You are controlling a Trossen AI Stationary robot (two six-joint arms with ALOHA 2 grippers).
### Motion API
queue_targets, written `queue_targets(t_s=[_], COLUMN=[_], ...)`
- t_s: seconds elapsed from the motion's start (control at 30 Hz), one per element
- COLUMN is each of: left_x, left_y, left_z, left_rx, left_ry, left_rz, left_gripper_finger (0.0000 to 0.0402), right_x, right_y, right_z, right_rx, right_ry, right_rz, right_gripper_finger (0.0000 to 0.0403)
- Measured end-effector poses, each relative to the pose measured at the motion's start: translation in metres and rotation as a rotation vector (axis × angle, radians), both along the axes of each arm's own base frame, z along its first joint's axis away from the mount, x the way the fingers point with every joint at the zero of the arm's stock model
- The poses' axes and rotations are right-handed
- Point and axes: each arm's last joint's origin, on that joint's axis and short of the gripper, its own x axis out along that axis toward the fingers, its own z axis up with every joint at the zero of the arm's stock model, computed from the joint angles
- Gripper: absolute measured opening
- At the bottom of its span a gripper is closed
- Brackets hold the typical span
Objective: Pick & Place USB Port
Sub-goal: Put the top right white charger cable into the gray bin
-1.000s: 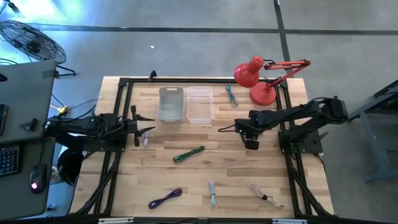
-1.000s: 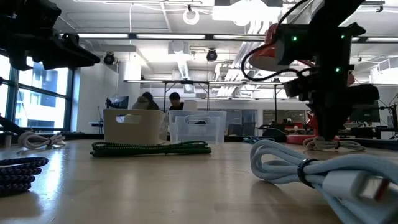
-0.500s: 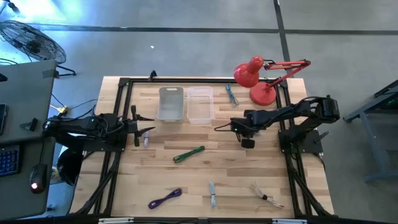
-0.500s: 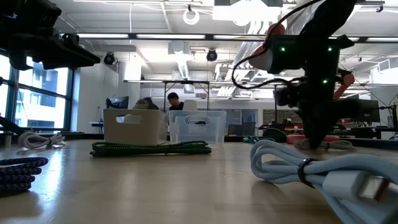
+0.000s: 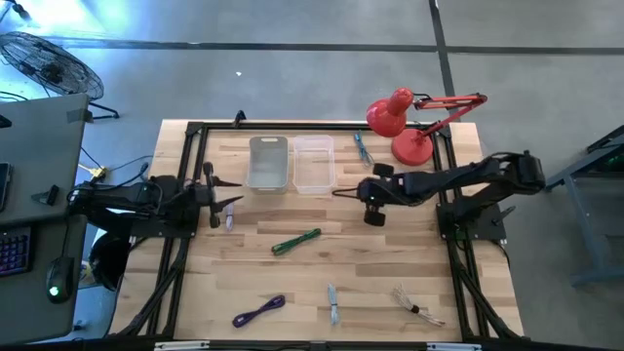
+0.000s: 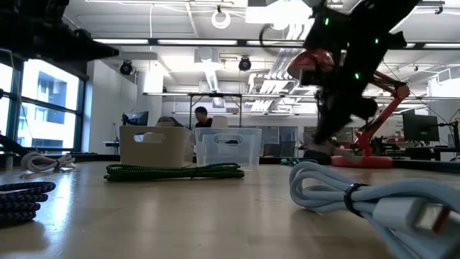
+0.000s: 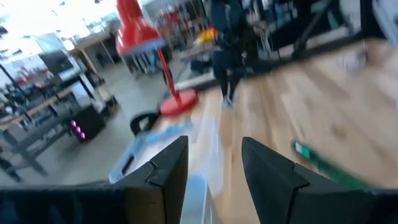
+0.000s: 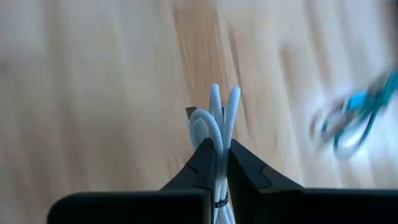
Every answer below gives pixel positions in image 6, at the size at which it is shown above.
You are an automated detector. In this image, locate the light blue usb cable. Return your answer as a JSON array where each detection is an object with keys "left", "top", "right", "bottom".
[{"left": 288, "top": 160, "right": 460, "bottom": 259}]

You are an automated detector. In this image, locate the clear plastic bin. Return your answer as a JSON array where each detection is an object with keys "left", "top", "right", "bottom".
[{"left": 193, "top": 127, "right": 263, "bottom": 170}]

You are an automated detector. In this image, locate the teal thin usb cable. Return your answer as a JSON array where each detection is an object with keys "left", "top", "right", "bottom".
[{"left": 280, "top": 156, "right": 306, "bottom": 167}]

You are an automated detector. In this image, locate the beige opaque plastic bin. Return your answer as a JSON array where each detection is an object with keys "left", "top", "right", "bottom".
[{"left": 119, "top": 124, "right": 193, "bottom": 168}]

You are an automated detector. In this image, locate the red desk lamp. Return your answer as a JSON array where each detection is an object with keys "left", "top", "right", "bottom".
[{"left": 286, "top": 48, "right": 411, "bottom": 169}]

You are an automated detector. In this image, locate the white ring ceiling lamp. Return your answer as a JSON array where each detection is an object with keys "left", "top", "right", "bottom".
[{"left": 211, "top": 9, "right": 231, "bottom": 29}]

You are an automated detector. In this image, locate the grey office chair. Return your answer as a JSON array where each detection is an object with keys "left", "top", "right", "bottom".
[{"left": 155, "top": 115, "right": 185, "bottom": 127}]

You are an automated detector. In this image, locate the person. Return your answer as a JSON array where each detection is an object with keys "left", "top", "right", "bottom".
[{"left": 193, "top": 106, "right": 213, "bottom": 129}]

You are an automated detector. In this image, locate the white usb cable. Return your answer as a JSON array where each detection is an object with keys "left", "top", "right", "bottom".
[{"left": 20, "top": 151, "right": 77, "bottom": 173}]

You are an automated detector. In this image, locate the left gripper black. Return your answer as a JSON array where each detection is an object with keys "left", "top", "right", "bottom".
[{"left": 0, "top": 21, "right": 120, "bottom": 62}]

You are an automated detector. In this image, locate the dark-framed window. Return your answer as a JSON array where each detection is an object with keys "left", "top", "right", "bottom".
[{"left": 0, "top": 57, "right": 87, "bottom": 152}]

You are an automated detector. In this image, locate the green braided usb cable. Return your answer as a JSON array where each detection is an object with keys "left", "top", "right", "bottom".
[{"left": 103, "top": 162, "right": 246, "bottom": 183}]

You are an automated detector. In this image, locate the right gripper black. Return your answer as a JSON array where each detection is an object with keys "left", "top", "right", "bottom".
[{"left": 303, "top": 82, "right": 378, "bottom": 165}]

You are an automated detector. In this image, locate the ceiling light strip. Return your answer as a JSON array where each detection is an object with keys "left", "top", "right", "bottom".
[
  {"left": 93, "top": 38, "right": 149, "bottom": 45},
  {"left": 157, "top": 39, "right": 239, "bottom": 46}
]

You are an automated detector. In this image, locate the purple braided usb cable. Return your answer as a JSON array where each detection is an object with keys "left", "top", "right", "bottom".
[{"left": 0, "top": 181, "right": 58, "bottom": 228}]

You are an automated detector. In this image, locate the black computer monitor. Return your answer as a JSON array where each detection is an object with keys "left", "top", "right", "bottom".
[
  {"left": 401, "top": 113, "right": 441, "bottom": 143},
  {"left": 121, "top": 110, "right": 150, "bottom": 127}
]

